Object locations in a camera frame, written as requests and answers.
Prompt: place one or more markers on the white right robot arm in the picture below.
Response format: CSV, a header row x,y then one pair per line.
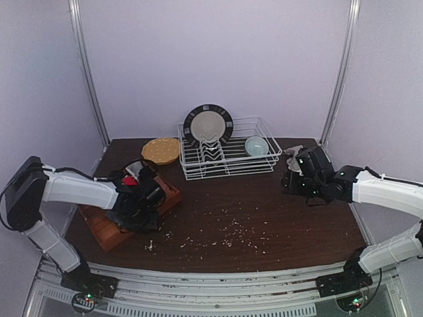
x,y
395,206

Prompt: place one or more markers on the white wire dish rack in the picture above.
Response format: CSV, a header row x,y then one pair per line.
x,y
213,158

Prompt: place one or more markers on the grey rolled sock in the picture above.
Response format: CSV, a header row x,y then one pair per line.
x,y
134,168

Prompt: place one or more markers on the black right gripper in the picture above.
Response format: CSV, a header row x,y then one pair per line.
x,y
289,182

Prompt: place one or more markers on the right aluminium frame post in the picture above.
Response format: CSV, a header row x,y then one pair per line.
x,y
347,49

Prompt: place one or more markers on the left aluminium frame post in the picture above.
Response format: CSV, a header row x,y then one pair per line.
x,y
77,26

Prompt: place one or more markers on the aluminium frame post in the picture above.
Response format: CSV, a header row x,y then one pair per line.
x,y
77,26
347,49

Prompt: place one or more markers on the red rolled underwear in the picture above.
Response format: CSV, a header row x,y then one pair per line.
x,y
129,181

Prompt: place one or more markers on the black rimmed grey plate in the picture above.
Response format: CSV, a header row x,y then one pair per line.
x,y
206,122

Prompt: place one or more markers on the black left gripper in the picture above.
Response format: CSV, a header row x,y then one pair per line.
x,y
133,220

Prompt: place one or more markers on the yellow dotted plate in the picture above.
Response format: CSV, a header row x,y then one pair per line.
x,y
161,151

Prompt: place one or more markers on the aluminium front rail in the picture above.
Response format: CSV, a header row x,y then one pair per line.
x,y
141,292

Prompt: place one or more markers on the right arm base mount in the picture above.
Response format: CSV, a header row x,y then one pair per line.
x,y
351,285

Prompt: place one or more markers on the grey striped boxer underwear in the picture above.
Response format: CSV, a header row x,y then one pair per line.
x,y
120,220

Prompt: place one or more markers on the brown wooden organizer box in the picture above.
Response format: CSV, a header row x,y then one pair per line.
x,y
108,234

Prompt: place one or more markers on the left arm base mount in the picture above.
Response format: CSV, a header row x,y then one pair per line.
x,y
90,288

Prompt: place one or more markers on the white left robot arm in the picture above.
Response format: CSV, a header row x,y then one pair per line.
x,y
35,185

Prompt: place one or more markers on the grey beige sock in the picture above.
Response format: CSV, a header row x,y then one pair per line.
x,y
291,160

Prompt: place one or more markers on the light blue bowl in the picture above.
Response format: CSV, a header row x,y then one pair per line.
x,y
256,146

